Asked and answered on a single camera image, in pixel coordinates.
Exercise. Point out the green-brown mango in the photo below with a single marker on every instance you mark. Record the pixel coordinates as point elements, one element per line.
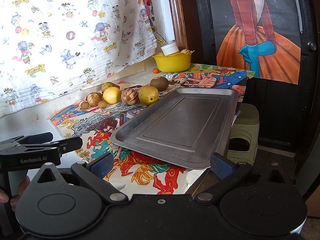
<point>110,85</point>

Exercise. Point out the green plastic stool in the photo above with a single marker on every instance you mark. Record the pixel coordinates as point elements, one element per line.
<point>243,122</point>

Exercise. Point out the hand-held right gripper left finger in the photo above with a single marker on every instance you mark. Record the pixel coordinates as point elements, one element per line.
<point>103,165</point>

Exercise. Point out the pepino melon with faint stripes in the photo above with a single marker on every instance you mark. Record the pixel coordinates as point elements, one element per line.
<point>186,51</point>

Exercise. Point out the dragon drawing sheet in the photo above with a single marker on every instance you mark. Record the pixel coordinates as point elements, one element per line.
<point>140,170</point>

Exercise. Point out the small orange kumquat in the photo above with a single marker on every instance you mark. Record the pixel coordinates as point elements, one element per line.
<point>156,71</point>

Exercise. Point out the beige paper sheet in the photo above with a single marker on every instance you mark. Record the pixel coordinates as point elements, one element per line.
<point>132,67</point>

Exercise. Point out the yellow-green pear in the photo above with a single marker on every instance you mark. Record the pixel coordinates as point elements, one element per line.
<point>148,95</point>

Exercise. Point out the yellow scalloped plastic bowl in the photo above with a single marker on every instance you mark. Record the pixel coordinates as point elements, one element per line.
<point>172,63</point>

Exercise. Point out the person's left hand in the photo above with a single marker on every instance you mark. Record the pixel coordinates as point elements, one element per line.
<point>23,186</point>

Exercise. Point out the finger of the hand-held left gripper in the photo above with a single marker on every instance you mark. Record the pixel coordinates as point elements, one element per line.
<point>37,138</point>
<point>67,145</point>

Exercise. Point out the small brown longan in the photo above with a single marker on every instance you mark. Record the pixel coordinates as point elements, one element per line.
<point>102,104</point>
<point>84,105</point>

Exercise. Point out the yellow lemon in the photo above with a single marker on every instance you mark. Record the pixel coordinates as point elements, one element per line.
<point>112,95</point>

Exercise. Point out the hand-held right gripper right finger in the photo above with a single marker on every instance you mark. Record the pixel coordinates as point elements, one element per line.
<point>220,166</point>

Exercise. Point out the heavily striped pepino melon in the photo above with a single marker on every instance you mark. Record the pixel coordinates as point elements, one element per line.
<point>129,96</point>

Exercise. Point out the brown kiwi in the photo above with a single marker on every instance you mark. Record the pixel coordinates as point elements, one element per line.
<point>159,83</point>

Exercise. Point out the wall poster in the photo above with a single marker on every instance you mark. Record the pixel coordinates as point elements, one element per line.
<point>250,55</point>

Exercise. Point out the glass jar with white sleeve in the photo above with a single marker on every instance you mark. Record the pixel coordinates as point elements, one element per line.
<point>170,48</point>

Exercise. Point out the metal door knob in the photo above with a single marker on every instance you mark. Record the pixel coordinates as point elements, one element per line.
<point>311,46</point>

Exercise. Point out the cartoon children drawing sheet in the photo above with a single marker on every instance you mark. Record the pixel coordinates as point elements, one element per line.
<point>124,83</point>

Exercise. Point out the grey metal tray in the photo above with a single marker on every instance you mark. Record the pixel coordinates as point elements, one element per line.
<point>180,125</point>

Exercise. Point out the brown wooden door frame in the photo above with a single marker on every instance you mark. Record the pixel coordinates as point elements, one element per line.
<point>178,17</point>

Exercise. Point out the white cartoon printed blanket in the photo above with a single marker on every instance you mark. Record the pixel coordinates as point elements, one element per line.
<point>62,30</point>

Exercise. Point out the yellow flowering twig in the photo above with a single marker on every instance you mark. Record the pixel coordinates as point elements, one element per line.
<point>160,40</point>

